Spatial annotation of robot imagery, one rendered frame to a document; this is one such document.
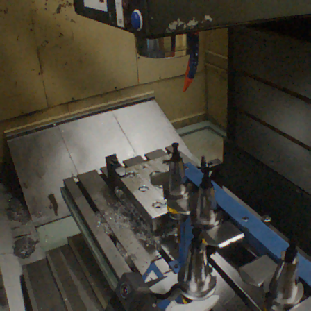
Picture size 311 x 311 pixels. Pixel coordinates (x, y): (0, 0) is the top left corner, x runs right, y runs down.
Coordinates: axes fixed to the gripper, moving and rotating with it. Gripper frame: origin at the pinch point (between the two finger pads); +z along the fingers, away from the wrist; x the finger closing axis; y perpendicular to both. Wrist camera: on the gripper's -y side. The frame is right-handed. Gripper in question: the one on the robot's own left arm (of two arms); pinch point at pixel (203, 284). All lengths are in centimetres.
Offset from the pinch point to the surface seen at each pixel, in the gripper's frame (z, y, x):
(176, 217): 7.5, 4.9, -22.1
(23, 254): -30, 54, -84
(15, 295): -37, 53, -64
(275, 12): 33, -36, -22
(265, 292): 6.0, -2.8, 8.6
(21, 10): 2, -27, -155
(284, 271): 7.7, -8.0, 9.9
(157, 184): 6.4, -1.3, -27.7
